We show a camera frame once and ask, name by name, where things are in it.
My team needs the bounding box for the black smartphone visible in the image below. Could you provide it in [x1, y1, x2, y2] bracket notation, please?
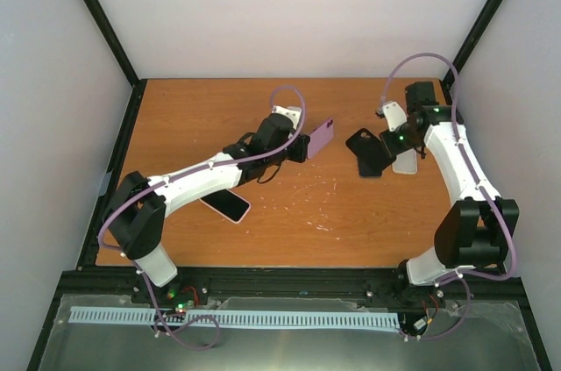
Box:
[307, 118, 334, 160]

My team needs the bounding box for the black phone case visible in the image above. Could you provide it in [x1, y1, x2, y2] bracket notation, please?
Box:
[345, 128, 395, 178]

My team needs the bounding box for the pink cased smartphone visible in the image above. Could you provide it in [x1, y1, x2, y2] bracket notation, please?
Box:
[201, 189, 251, 224]

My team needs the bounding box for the white phone case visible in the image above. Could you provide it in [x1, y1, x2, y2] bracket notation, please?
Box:
[392, 148, 417, 175]

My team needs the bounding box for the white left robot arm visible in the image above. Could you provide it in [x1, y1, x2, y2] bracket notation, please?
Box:
[98, 105, 309, 303]

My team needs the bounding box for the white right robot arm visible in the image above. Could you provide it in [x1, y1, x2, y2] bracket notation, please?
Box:
[377, 82, 520, 286]

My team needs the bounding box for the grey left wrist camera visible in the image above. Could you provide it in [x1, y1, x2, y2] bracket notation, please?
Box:
[271, 105, 302, 130]

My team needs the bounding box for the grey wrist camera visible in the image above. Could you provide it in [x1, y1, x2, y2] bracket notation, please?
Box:
[376, 101, 408, 132]
[271, 105, 302, 130]

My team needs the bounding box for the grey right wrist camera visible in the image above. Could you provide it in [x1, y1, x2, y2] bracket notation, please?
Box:
[376, 101, 408, 132]

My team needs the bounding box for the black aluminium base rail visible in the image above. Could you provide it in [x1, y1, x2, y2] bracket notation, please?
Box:
[56, 268, 527, 313]

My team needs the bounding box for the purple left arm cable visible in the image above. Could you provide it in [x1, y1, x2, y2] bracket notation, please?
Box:
[98, 84, 307, 350]

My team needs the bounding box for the light blue cable duct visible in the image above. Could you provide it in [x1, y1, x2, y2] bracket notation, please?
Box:
[67, 306, 400, 332]

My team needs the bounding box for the black frame post right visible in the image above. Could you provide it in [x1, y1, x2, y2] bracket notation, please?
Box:
[452, 0, 504, 72]

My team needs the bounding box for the black frame post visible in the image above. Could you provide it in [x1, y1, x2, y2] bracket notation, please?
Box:
[452, 0, 504, 72]
[55, 0, 141, 87]

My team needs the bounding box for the black frame post left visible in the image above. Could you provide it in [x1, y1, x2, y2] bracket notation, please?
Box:
[55, 0, 141, 87]

